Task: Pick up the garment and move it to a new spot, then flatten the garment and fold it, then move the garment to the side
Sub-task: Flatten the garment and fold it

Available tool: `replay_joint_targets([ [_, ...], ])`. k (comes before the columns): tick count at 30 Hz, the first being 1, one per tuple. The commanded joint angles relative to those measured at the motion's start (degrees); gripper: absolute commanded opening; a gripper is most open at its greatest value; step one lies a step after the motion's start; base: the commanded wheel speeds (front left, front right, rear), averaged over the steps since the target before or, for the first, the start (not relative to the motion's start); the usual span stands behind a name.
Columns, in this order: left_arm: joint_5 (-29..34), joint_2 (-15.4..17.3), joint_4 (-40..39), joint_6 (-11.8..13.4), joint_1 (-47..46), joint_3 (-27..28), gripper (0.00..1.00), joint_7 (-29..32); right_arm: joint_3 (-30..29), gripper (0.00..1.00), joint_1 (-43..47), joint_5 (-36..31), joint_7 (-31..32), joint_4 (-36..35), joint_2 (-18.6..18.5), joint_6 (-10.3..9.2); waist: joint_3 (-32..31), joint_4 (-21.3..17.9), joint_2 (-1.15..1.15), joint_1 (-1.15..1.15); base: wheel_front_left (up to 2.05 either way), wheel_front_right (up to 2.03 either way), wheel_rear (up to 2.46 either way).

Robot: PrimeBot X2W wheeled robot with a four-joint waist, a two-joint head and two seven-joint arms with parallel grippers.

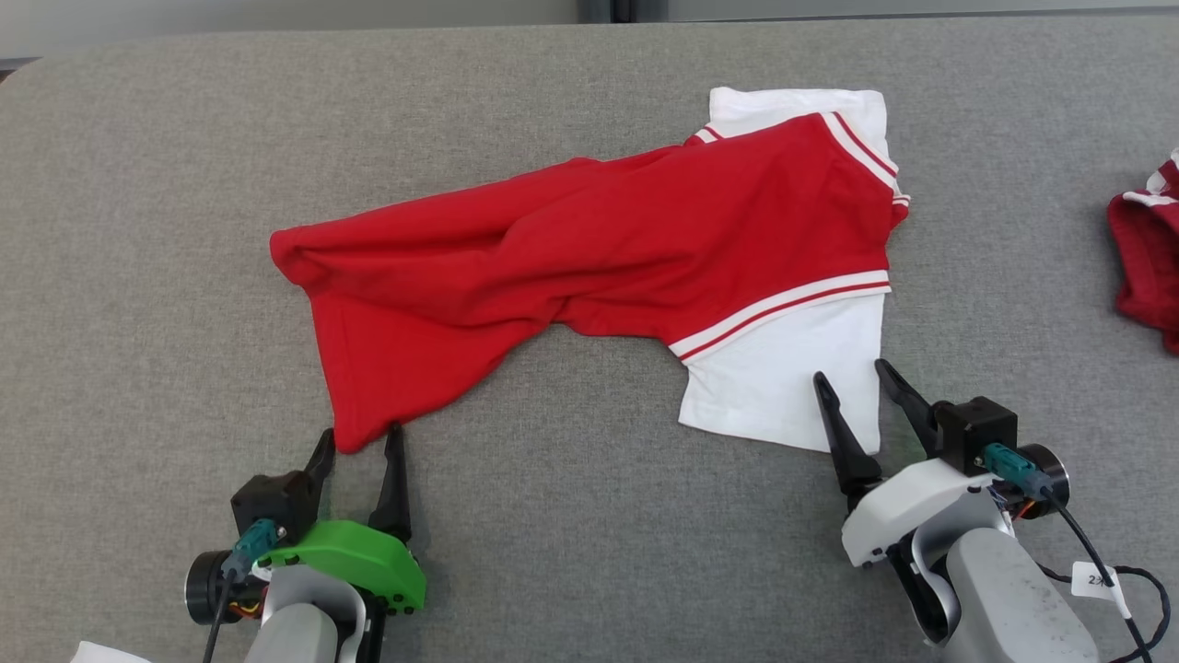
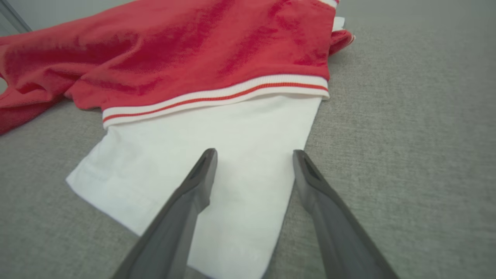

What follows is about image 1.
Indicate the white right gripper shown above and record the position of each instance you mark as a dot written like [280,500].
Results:
[898,506]

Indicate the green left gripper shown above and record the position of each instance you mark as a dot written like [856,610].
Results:
[368,557]

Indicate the red white sleeved shirt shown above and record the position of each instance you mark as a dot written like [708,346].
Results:
[645,239]

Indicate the red Bulls 23 shorts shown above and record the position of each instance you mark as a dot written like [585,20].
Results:
[1147,267]

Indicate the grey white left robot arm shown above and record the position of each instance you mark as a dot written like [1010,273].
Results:
[295,631]

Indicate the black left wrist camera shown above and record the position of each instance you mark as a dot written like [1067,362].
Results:
[272,502]

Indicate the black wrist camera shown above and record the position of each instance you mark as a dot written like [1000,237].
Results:
[976,428]
[272,502]

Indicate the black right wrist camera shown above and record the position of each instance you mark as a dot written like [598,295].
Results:
[976,428]

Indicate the grey partition frame post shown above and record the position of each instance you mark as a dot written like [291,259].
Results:
[622,9]

